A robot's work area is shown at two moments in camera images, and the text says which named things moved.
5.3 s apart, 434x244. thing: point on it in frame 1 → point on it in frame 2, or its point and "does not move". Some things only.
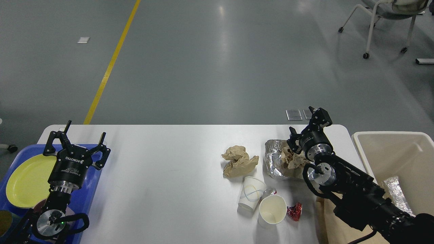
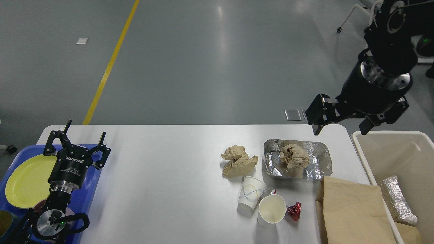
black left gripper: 70,170 does not move
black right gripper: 314,139 → 368,88
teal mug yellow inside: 8,221 does not move
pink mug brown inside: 40,205 does not move
